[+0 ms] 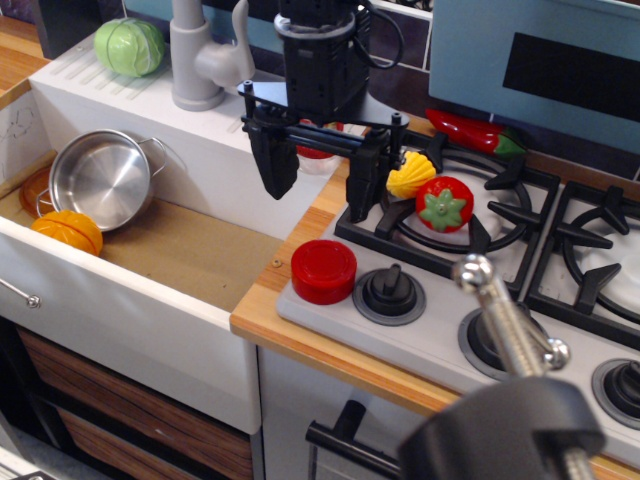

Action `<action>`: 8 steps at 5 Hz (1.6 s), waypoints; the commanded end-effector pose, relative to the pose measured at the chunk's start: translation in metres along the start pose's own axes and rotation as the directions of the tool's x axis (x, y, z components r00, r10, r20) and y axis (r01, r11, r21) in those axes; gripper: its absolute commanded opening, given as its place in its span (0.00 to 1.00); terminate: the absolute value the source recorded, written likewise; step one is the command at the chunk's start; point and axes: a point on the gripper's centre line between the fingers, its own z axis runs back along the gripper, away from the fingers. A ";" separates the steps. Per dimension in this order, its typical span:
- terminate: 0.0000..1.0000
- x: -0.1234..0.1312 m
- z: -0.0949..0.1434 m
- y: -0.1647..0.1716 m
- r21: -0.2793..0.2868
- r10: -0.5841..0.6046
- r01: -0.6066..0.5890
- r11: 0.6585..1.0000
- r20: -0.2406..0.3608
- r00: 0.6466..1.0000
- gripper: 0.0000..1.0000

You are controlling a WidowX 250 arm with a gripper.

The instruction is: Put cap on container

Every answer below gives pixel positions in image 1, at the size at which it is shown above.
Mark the black burner grate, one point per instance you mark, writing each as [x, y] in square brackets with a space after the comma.
[588, 272]
[511, 205]

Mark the stainless steel pot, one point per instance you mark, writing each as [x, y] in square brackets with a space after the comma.
[106, 175]

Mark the red toy tomato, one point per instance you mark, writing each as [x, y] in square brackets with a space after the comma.
[444, 204]

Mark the green toy cabbage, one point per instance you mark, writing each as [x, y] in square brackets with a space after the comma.
[129, 47]

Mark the red plastic cap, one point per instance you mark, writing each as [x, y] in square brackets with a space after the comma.
[323, 271]

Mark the black stove knob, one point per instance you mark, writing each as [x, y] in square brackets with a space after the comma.
[615, 385]
[478, 348]
[389, 297]

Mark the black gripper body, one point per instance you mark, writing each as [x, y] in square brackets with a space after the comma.
[324, 101]

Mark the black right burner grate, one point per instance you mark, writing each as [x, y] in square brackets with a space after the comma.
[588, 272]

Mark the metal towel rail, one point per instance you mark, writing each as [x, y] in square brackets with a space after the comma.
[32, 301]

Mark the black left burner grate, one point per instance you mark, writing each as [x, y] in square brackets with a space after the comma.
[511, 205]

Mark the black middle stove knob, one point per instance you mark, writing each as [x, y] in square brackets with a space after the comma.
[478, 348]

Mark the black left stove knob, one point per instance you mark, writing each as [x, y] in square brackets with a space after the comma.
[389, 297]

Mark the white toy sink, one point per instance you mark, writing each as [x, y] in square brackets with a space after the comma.
[155, 305]

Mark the yellow toy corn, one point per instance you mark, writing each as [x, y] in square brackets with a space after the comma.
[414, 172]

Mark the orange toy pumpkin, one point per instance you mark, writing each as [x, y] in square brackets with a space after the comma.
[71, 228]

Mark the clear spice jar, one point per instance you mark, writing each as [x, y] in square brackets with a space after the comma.
[316, 162]

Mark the black right stove knob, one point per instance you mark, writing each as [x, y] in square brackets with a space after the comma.
[615, 385]

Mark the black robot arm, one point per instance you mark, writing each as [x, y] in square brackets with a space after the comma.
[324, 103]

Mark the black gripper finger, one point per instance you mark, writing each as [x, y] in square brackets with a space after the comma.
[368, 172]
[276, 159]

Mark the black oven door handle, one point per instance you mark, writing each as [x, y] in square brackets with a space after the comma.
[340, 441]

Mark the red toy chili pepper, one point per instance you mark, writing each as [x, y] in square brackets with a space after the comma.
[482, 136]

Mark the grey toy faucet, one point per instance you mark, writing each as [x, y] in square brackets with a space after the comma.
[202, 68]

